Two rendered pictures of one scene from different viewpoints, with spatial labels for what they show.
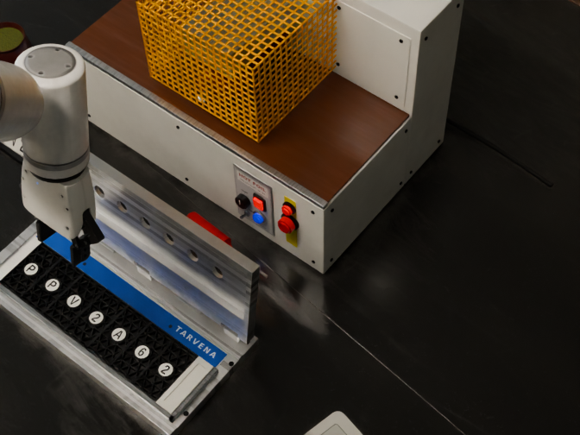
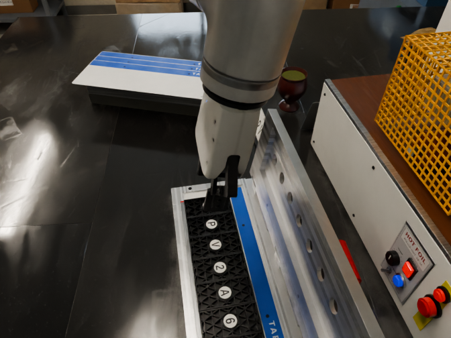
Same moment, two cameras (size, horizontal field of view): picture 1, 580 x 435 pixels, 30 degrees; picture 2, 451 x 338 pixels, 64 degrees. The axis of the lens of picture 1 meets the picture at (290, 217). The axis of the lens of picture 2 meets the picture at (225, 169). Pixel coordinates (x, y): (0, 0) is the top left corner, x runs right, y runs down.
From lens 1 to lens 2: 1.07 m
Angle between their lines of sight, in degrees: 26
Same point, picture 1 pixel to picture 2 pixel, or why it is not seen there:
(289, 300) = not seen: outside the picture
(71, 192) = (225, 120)
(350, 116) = not seen: outside the picture
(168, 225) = (315, 234)
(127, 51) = (366, 100)
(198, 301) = (301, 315)
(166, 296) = (281, 289)
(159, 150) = (345, 183)
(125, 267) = (268, 246)
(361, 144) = not seen: outside the picture
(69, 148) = (244, 56)
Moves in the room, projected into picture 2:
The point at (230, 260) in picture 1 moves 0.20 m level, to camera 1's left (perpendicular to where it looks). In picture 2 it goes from (356, 308) to (224, 222)
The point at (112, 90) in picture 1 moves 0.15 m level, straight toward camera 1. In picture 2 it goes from (338, 122) to (319, 167)
